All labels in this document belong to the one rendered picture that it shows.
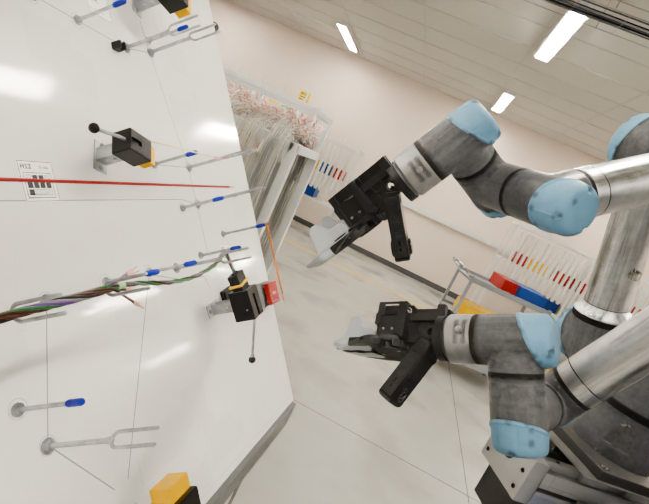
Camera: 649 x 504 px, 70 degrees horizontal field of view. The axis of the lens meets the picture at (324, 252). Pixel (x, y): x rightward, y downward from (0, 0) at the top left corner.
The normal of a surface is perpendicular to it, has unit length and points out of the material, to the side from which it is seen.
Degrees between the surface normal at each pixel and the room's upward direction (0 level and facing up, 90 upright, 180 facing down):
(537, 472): 90
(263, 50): 90
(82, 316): 52
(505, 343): 87
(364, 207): 97
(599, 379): 98
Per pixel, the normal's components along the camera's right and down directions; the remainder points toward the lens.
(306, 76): -0.21, 0.11
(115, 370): 0.94, -0.19
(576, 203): 0.34, 0.34
